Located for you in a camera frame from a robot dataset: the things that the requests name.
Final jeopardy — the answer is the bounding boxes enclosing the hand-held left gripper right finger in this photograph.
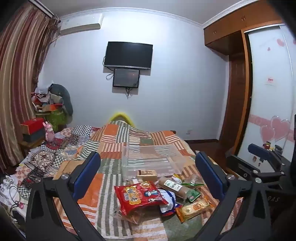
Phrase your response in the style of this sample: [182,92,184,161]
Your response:
[195,152,271,241]

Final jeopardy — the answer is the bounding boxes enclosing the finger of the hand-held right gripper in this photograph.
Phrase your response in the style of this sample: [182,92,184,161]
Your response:
[248,143,284,164]
[227,155,286,184]

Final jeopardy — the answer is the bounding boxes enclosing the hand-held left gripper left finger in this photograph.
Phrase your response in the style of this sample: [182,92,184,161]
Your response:
[25,151,102,241]

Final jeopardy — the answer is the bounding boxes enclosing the clear bag with green tie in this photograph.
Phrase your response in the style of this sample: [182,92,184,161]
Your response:
[176,174,205,188]

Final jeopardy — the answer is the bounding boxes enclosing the biscuit roll with green label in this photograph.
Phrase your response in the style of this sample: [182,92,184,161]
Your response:
[158,176,191,201]

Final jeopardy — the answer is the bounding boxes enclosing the orange yellow snack packet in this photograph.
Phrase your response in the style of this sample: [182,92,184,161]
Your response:
[174,200,212,223]

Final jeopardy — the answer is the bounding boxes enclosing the blue white snack packet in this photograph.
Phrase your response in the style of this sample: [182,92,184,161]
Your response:
[158,189,183,217]

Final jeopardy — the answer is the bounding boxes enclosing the red snack bag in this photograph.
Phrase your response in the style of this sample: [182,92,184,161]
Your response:
[114,181,170,218]

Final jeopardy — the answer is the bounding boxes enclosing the brown cake block packet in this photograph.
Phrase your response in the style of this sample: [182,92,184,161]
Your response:
[136,170,158,182]

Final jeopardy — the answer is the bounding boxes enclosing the clear plastic storage box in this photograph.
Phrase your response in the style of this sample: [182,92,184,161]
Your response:
[121,144,183,183]

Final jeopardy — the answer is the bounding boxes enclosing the clear bread packet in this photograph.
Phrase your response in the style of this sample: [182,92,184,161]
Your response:
[116,207,148,225]

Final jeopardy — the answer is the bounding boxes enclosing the green snack packet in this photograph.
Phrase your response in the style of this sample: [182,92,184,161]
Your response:
[185,188,201,202]

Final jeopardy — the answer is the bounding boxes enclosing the patchwork blanket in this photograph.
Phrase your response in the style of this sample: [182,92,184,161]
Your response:
[14,120,245,241]

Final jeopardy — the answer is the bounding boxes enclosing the pink toy rabbit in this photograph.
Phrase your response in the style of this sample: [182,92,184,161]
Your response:
[43,121,56,142]

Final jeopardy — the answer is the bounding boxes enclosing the yellow plastic object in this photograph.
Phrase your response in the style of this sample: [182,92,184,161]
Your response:
[109,112,134,127]

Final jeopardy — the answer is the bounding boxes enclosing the dark box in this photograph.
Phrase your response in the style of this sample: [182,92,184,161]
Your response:
[23,128,47,144]

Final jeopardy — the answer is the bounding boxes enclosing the red box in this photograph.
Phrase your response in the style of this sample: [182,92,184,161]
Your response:
[20,117,45,135]

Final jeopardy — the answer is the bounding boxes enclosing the pile of clutter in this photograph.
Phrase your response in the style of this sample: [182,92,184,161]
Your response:
[31,85,53,109]

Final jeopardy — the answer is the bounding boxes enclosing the striped brown curtain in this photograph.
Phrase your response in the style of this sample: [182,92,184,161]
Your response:
[0,0,59,172]

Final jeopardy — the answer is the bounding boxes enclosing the wooden overhead cabinet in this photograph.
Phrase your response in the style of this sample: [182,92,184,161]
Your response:
[203,0,287,55]

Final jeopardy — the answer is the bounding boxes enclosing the white air conditioner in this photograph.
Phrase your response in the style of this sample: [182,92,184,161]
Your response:
[59,13,103,36]

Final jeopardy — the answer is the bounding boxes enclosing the small black wall monitor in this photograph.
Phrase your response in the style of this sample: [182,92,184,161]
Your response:
[112,68,141,88]

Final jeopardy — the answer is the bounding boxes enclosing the black wall television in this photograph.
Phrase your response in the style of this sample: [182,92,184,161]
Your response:
[103,41,153,70]

